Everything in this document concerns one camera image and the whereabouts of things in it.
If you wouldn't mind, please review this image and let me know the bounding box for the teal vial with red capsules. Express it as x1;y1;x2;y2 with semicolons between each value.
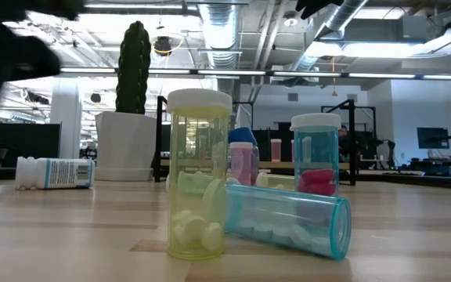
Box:
289;112;343;197

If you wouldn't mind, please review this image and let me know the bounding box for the tall yellow vial white cap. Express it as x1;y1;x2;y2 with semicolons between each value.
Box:
166;88;233;261

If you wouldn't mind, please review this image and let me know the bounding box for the white labelled supplement bottle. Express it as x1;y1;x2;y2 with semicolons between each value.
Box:
13;156;96;191

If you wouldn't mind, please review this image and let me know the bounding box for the long ceiling light strip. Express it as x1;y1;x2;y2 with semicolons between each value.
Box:
272;71;451;81
59;67;268;77

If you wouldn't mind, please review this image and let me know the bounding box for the person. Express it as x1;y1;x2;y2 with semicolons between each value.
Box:
338;124;350;162

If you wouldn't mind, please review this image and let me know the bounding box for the blue-lidded white jar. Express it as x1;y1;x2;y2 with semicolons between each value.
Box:
228;126;262;150

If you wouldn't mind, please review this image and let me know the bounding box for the black computer monitor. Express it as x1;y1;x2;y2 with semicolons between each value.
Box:
417;126;450;150

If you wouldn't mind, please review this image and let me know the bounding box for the green cactus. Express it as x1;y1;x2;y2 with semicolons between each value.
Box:
114;20;153;115

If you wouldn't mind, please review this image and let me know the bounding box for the cluttered office desk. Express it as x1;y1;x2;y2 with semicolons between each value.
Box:
405;156;451;178

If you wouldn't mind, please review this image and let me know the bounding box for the large teal vial white cap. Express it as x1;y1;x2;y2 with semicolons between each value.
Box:
225;183;353;261

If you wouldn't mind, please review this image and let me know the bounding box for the white plant pot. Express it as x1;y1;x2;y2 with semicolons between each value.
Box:
94;110;159;182

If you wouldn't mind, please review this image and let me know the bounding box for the white building column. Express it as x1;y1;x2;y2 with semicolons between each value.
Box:
49;77;82;160

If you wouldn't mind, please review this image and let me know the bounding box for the silver spiral ceiling duct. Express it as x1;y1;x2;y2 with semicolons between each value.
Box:
287;0;370;74
197;2;246;95

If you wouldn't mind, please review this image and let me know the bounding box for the wooden shelf black metal frame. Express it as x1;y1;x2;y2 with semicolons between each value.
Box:
153;93;358;188

